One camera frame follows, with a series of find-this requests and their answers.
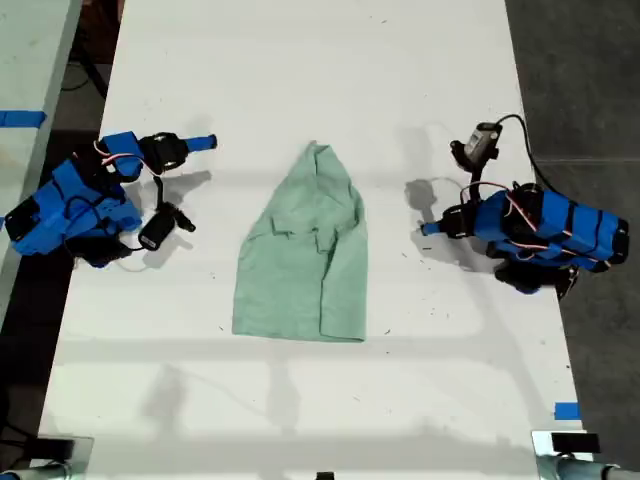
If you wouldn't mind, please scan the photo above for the small black box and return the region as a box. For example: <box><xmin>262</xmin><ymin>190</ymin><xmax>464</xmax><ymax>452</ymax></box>
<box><xmin>550</xmin><ymin>431</ymin><xmax>601</xmax><ymax>455</ymax></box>
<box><xmin>30</xmin><ymin>438</ymin><xmax>77</xmax><ymax>462</ymax></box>

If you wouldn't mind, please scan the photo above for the black camera box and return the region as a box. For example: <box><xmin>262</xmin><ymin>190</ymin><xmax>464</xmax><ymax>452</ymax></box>
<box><xmin>137</xmin><ymin>202</ymin><xmax>197</xmax><ymax>252</ymax></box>
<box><xmin>449</xmin><ymin>122</ymin><xmax>504</xmax><ymax>165</ymax></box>

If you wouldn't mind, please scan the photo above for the adjacent grey table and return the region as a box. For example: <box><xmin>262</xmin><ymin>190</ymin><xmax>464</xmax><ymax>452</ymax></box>
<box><xmin>0</xmin><ymin>0</ymin><xmax>84</xmax><ymax>321</ymax></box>

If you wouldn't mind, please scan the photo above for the short blue tape strip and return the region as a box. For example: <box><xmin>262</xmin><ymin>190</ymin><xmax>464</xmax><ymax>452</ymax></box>
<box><xmin>553</xmin><ymin>401</ymin><xmax>583</xmax><ymax>422</ymax></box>

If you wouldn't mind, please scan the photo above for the black floor cable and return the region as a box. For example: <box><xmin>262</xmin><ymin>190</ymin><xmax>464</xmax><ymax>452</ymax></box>
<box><xmin>61</xmin><ymin>47</ymin><xmax>109</xmax><ymax>99</ymax></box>
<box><xmin>0</xmin><ymin>421</ymin><xmax>39</xmax><ymax>452</ymax></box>

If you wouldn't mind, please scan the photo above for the grey metal pipe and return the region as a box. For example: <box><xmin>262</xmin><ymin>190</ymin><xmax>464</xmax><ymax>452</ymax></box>
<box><xmin>541</xmin><ymin>456</ymin><xmax>640</xmax><ymax>480</ymax></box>
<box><xmin>0</xmin><ymin>461</ymin><xmax>72</xmax><ymax>480</ymax></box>

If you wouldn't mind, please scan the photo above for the black camera cable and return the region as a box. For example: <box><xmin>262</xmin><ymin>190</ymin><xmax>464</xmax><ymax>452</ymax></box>
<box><xmin>496</xmin><ymin>113</ymin><xmax>549</xmax><ymax>194</ymax></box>
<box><xmin>113</xmin><ymin>238</ymin><xmax>146</xmax><ymax>257</ymax></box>

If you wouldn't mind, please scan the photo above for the long blue tape strip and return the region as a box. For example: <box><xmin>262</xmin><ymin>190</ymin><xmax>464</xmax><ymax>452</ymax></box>
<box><xmin>0</xmin><ymin>110</ymin><xmax>48</xmax><ymax>130</ymax></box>

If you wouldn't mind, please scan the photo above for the pale green T-shirt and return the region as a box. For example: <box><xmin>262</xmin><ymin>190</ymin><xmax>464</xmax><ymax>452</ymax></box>
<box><xmin>231</xmin><ymin>140</ymin><xmax>370</xmax><ymax>344</ymax></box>

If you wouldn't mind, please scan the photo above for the metal mounting plate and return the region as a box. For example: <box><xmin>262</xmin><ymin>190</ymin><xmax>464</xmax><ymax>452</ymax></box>
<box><xmin>530</xmin><ymin>428</ymin><xmax>597</xmax><ymax>472</ymax></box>
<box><xmin>27</xmin><ymin>435</ymin><xmax>95</xmax><ymax>474</ymax></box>

